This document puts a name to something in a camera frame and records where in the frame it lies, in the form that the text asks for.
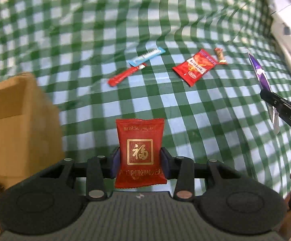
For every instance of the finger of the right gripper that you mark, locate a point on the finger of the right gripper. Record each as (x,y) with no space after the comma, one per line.
(281,105)

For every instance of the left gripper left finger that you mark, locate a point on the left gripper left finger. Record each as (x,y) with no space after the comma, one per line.
(99,168)

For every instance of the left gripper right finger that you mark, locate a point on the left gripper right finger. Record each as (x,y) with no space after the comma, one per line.
(183,170)

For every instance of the purple white snack bar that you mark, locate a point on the purple white snack bar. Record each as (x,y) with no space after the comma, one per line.
(264,85)

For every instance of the red square fortune snack packet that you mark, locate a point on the red square fortune snack packet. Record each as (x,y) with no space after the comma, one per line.
(140,143)

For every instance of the red stick snack packet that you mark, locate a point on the red stick snack packet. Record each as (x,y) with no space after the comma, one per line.
(120,77)

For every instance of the red chip snack bag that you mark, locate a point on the red chip snack bag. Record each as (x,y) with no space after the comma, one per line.
(195,67)

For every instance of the small brown red candy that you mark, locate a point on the small brown red candy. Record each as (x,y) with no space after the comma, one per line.
(219,53)

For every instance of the blue white snack bar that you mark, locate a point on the blue white snack bar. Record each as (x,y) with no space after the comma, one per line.
(136,61)

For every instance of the cardboard box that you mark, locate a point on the cardboard box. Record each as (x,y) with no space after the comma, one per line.
(32,196)

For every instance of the green checkered sofa cover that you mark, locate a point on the green checkered sofa cover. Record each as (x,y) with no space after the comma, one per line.
(73,47)

